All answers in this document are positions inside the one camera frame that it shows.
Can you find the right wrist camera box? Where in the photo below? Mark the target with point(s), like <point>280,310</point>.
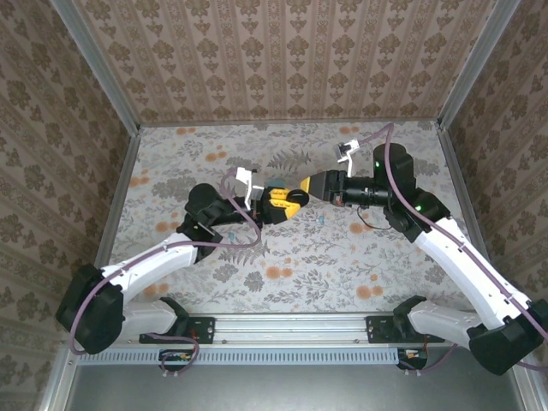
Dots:
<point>344,149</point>

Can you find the short aluminium frame upright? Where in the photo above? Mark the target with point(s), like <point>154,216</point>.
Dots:
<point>525,394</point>
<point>57,381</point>

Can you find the aluminium frame post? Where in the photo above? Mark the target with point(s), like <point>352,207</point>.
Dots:
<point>98,68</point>
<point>475,64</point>

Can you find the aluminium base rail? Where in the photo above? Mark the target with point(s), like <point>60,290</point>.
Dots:
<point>291,327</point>

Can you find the thin aluminium table edge rail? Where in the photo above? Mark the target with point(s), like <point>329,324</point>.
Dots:
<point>287,123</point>

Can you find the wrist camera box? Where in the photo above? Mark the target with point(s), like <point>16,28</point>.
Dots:
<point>244,175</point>
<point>344,149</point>

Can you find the aluminium table side rail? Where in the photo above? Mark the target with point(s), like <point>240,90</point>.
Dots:
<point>466,188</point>
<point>122,192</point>

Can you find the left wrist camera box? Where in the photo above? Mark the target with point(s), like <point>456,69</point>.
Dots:
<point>244,175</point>

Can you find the grey steel sheet panel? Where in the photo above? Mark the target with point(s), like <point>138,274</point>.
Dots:
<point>299,389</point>

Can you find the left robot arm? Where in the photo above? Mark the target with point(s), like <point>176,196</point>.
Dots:
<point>150,261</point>

